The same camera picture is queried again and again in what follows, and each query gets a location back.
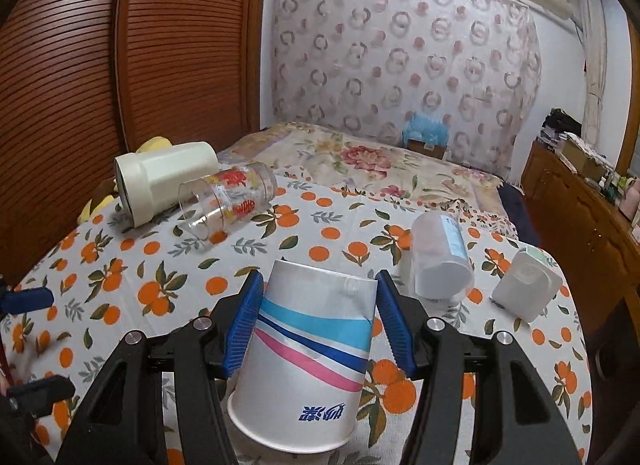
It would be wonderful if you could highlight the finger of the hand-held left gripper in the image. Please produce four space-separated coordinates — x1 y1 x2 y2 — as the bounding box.
0 287 55 317
7 375 76 417

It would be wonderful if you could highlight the ring patterned curtain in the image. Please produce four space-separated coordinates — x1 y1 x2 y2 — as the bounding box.
267 0 544 184

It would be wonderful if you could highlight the dark clutter pile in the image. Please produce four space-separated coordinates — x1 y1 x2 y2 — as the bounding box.
540 108 584 152

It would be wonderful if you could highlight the translucent plastic cup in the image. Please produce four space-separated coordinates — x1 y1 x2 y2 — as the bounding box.
409 211 475 300

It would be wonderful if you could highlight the white square container green label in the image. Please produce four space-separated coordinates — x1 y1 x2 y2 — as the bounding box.
490 246 561 322

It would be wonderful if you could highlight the white window curtain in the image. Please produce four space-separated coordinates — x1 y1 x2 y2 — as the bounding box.
574 0 609 142

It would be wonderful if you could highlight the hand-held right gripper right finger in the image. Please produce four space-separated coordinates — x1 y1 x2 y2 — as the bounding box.
375 269 584 465

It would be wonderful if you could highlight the brown louvered wooden wardrobe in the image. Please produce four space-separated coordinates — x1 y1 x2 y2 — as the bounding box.
0 0 269 292

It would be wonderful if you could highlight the cream plastic cup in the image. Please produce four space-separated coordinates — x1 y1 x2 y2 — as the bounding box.
114 141 221 227

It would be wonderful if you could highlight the wooden dresser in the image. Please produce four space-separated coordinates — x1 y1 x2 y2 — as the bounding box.
520 140 640 348

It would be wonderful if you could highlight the open beige box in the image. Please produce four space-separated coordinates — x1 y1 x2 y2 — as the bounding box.
557 132 612 182

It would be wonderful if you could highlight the clear glass cup red print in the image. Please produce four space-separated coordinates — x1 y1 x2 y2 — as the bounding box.
178 162 278 242

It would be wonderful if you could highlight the blue plastic bag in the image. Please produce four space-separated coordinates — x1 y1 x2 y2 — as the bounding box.
402 112 451 147

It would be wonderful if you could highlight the yellow plush toy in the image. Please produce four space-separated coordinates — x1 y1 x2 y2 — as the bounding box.
78 135 174 224

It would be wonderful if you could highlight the orange fruit print blanket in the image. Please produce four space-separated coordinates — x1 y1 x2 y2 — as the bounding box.
10 179 594 465

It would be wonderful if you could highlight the white striped paper cup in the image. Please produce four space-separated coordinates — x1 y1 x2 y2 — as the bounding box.
227 259 379 454

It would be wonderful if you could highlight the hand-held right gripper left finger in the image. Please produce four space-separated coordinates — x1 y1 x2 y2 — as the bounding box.
55 269 265 465

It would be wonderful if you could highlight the cardboard box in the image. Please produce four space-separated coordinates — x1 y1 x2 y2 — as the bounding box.
405 138 449 161

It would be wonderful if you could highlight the floral bed sheet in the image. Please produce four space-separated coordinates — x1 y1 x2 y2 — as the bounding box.
220 121 519 242

